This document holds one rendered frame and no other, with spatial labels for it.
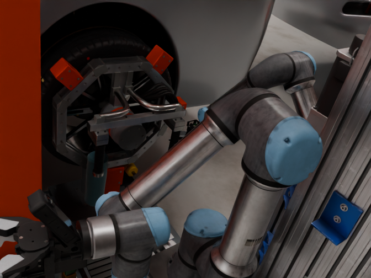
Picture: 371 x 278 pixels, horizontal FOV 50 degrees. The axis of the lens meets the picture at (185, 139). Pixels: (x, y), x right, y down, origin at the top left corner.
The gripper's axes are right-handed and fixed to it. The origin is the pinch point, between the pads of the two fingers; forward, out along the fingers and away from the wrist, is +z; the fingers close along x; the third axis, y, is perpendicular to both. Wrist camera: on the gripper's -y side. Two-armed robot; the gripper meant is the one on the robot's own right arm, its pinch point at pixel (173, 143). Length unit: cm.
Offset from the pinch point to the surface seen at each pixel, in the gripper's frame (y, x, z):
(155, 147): -83, -91, -66
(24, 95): 40, 11, 66
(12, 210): -1, 10, 70
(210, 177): -83, -44, -83
